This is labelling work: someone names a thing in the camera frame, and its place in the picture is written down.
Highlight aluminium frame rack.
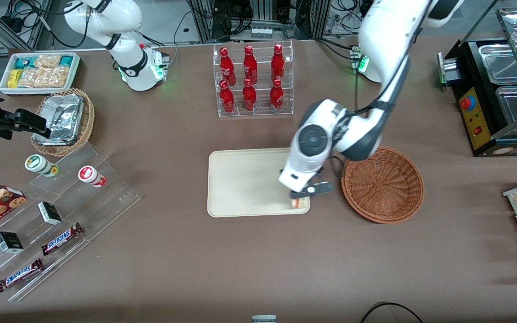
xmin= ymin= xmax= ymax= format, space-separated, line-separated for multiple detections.
xmin=187 ymin=0 xmax=331 ymax=42

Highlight small black box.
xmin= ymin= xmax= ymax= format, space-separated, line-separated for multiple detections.
xmin=37 ymin=201 xmax=63 ymax=226
xmin=0 ymin=231 xmax=24 ymax=254

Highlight white rectangular snack bin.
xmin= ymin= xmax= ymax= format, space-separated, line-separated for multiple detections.
xmin=0 ymin=52 xmax=82 ymax=96

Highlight clear bag of crackers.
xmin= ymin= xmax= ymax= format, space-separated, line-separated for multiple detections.
xmin=18 ymin=66 xmax=69 ymax=88

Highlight black cable loop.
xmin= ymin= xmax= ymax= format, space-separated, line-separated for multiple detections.
xmin=359 ymin=302 xmax=425 ymax=323

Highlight clear acrylic bottle rack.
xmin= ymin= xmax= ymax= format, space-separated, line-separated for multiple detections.
xmin=213 ymin=39 xmax=294 ymax=118

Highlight red lid cup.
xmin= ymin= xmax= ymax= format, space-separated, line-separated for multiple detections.
xmin=78 ymin=166 xmax=107 ymax=188

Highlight silver foil tray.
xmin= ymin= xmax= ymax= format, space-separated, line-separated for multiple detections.
xmin=33 ymin=93 xmax=84 ymax=146

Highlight red cola bottle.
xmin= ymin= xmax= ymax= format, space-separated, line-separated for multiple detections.
xmin=219 ymin=47 xmax=237 ymax=86
xmin=270 ymin=78 xmax=284 ymax=112
xmin=242 ymin=78 xmax=257 ymax=112
xmin=271 ymin=44 xmax=285 ymax=83
xmin=242 ymin=45 xmax=258 ymax=85
xmin=219 ymin=80 xmax=235 ymax=113

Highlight black food warmer appliance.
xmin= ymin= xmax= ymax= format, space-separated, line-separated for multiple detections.
xmin=438 ymin=7 xmax=517 ymax=157

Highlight clear acrylic stepped stand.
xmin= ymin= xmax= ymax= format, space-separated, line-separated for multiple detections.
xmin=0 ymin=143 xmax=141 ymax=302

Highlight beige plastic serving tray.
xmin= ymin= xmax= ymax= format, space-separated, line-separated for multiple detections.
xmin=207 ymin=147 xmax=311 ymax=218

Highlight Snickers chocolate bar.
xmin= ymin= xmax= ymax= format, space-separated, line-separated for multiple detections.
xmin=0 ymin=258 xmax=44 ymax=293
xmin=41 ymin=223 xmax=84 ymax=256

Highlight oval tan wicker basket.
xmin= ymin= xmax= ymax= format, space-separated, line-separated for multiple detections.
xmin=31 ymin=88 xmax=96 ymax=157

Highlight green lid cup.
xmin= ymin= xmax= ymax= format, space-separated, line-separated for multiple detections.
xmin=25 ymin=154 xmax=59 ymax=178

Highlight round brown wicker basket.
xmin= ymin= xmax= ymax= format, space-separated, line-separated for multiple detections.
xmin=341 ymin=146 xmax=425 ymax=224

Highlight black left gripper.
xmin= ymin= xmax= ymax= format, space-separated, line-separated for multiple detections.
xmin=289 ymin=179 xmax=333 ymax=200

